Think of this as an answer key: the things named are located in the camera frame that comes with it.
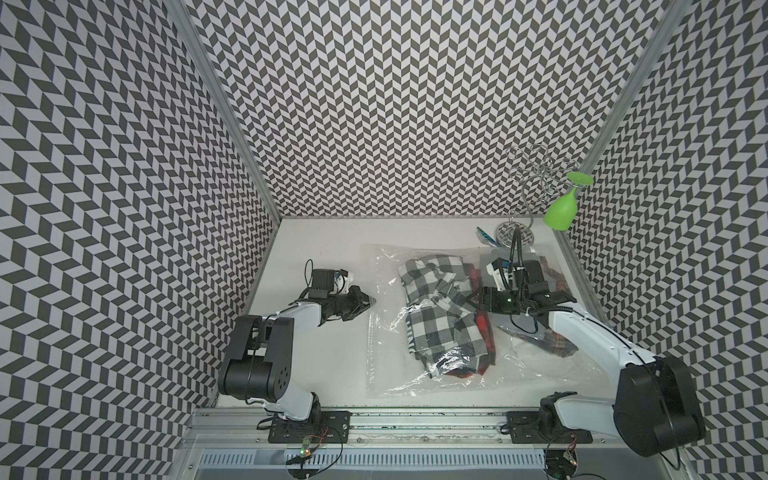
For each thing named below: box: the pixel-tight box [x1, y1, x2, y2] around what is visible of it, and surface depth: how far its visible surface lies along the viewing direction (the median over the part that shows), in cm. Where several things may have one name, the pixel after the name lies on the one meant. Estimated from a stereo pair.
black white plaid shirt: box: [397, 256, 488, 377], surface depth 87 cm
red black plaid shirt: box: [448, 264, 496, 378], surface depth 84 cm
